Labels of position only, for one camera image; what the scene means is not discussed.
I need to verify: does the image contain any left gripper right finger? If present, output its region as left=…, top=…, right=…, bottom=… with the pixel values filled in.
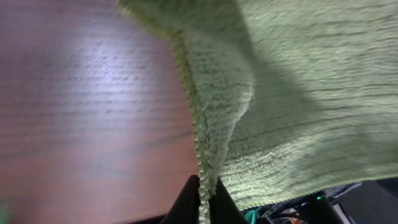
left=209, top=178, right=248, bottom=224

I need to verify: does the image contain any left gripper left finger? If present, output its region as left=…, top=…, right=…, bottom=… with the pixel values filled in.
left=160, top=175, right=200, bottom=224

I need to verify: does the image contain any light green cloth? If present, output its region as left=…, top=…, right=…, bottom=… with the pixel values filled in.
left=119, top=0, right=397, bottom=223

